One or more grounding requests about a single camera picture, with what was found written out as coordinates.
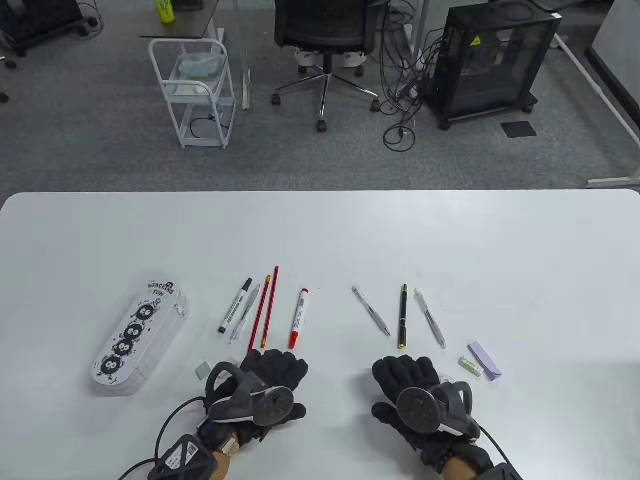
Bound clear plastic bag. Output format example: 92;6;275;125
175;52;227;80

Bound white desk frame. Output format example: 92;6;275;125
550;30;640;190

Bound tangled black floor cables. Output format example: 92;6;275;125
377;0;453;152

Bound black equipment rack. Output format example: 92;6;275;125
0;0;86;57

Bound black-capped white marker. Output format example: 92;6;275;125
217;278;253;335

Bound person's right forearm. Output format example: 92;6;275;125
442;457;476;480

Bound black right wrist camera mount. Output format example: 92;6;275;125
477;462;523;480

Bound white desk leg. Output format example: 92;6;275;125
410;0;432;61

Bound black office chair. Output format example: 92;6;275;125
272;0;383;133

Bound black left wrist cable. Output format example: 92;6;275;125
118;397;208;480

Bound grey left hand controller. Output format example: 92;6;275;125
205;362;296;427

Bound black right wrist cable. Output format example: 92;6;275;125
475;425;513;469

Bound white partition panel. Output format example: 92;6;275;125
587;0;640;96

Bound person's right hand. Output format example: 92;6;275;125
371;355;495;474

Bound grey hand controller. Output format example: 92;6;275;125
205;362;296;427
396;381;475;435

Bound red pencil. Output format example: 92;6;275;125
247;275;271;355
260;266;280;349

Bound red-capped white marker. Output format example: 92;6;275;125
288;288;309;350

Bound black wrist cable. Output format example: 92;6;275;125
475;425;513;469
118;397;208;480

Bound white rolling cart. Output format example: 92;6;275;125
148;38;237;150

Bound black enclosure cabinet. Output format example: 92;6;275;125
425;2;563;132

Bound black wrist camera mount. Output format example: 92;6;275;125
152;434;219;480
477;462;523;480

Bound black floor mat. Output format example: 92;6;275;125
501;120;538;139

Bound white cartoon zippered pencil case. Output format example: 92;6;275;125
90;276;190;398

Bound purple sticky note pad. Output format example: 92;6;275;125
467;341;503;382

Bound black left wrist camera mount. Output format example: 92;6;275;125
152;434;219;480

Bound thin black cable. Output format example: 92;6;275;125
189;116;223;140

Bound grey right hand controller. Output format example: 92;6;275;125
396;381;475;435

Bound black and gold pen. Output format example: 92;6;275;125
398;284;409;349

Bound person's left hand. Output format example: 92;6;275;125
197;349;309;451

